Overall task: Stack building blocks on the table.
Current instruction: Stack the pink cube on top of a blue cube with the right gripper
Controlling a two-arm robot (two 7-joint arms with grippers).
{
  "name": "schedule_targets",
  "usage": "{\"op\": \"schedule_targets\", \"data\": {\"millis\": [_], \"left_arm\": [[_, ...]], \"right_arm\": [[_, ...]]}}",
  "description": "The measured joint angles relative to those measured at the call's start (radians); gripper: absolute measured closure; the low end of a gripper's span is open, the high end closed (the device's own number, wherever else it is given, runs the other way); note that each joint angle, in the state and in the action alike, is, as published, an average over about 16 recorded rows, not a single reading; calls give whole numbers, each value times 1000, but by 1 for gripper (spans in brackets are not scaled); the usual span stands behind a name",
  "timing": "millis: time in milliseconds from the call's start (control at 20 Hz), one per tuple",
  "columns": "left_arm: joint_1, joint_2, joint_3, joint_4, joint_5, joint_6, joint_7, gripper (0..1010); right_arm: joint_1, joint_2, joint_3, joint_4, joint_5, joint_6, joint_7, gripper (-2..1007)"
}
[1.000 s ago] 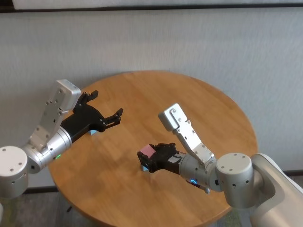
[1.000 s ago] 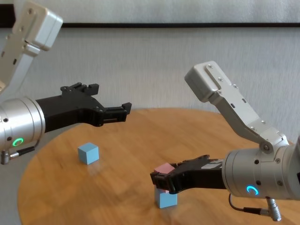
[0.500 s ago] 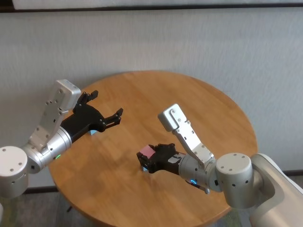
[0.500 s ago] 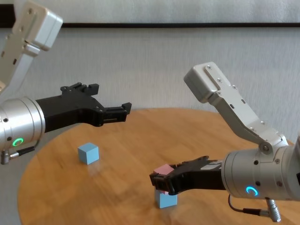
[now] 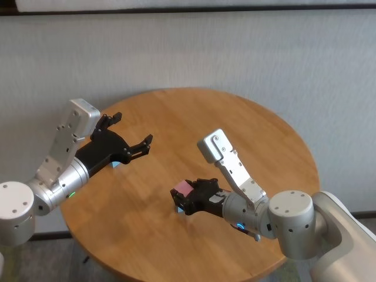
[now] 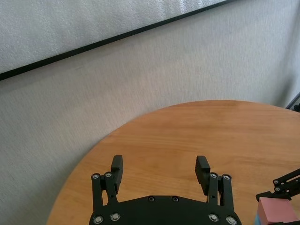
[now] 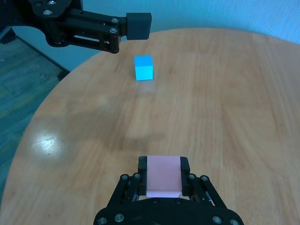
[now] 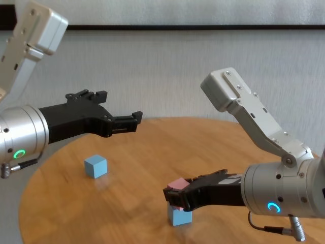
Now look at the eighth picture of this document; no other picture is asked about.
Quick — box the arm cable with plug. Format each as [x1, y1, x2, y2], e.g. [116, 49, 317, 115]
[1, 158, 39, 179]
[248, 210, 307, 242]

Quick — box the white foam wall panel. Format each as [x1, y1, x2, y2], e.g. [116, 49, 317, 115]
[14, 0, 325, 26]

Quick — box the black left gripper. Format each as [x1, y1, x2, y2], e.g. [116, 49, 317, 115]
[38, 88, 143, 144]

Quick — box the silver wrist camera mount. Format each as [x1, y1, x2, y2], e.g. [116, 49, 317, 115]
[0, 0, 69, 102]
[200, 67, 314, 168]

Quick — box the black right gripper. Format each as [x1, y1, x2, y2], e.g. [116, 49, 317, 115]
[163, 169, 246, 212]

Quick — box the right arm cable with plug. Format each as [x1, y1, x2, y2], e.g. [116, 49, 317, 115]
[248, 210, 307, 242]

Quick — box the left arm cable with plug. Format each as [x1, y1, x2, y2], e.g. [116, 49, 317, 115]
[1, 158, 39, 179]

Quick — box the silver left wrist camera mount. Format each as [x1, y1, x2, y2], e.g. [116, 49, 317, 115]
[0, 0, 69, 102]

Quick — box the light blue cube block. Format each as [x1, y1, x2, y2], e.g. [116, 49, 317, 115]
[167, 204, 193, 226]
[84, 154, 108, 179]

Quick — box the pink cube block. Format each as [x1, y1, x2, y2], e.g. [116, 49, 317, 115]
[167, 177, 191, 211]

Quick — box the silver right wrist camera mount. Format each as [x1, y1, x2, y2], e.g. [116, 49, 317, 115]
[200, 67, 314, 168]

